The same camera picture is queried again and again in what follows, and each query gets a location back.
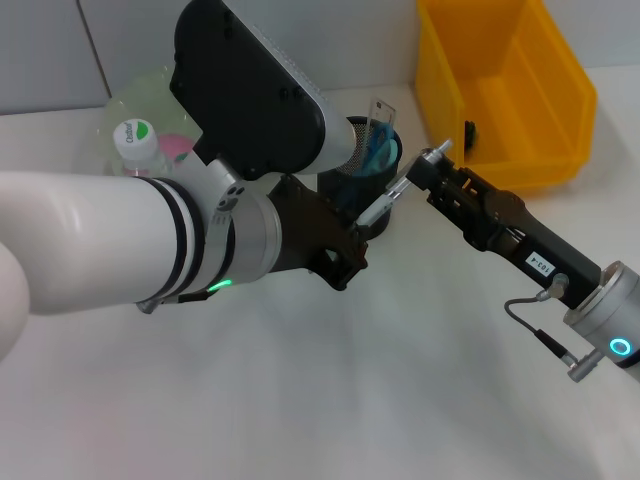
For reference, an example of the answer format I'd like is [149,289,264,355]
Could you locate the black mesh pen holder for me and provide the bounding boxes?
[317,115,404,240]

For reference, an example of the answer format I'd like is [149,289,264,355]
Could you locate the translucent green plastic bowl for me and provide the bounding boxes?
[97,64,201,176]

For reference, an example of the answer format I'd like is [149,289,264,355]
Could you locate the silver ballpoint pen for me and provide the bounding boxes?
[353,138,455,231]

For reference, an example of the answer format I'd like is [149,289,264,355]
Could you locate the grey right gripper cable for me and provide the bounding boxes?
[503,294,605,385]

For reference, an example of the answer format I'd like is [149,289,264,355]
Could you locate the pink toy peach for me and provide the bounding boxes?
[158,133,197,164]

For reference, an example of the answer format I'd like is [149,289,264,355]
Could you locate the yellow plastic storage bin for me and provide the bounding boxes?
[414,0,599,194]

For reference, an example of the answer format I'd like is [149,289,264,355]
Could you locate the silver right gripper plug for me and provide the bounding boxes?
[535,273,570,302]

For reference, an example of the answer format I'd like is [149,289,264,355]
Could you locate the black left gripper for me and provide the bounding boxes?
[268,174,370,293]

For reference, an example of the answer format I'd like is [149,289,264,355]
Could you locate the blue plastic scissors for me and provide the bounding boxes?
[335,123,402,211]

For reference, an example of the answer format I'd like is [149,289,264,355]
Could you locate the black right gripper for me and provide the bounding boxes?
[406,152,605,312]

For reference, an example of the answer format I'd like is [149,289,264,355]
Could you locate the clear green-label water bottle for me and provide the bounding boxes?
[112,118,170,179]

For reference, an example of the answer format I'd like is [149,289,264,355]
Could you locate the clear plastic ruler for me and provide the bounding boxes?
[363,97,399,166]

